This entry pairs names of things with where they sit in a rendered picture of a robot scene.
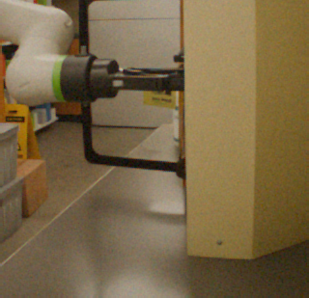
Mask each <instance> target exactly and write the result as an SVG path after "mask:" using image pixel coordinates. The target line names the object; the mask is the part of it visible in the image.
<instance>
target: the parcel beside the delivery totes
mask: <svg viewBox="0 0 309 298"><path fill-rule="evenodd" d="M16 176H24V184H22V212H21V217H30V216H31V215H33V214H34V213H35V211H36V210H37V209H38V208H39V207H41V206H42V203H43V202H44V201H45V200H46V199H47V198H48V189H47V174H46V166H45V161H44V160H40V159H17V166H16Z"/></svg>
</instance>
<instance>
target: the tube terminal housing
mask: <svg viewBox="0 0 309 298"><path fill-rule="evenodd" d="M183 36H184V100H185V166H186V226H187V255H188V256H190V257H225V258H235V259H253V258H256V257H260V256H263V255H266V254H269V253H272V252H275V251H278V250H280V249H283V248H286V247H289V246H292V245H294V244H296V243H299V242H302V241H305V240H308V239H309V0H183Z"/></svg>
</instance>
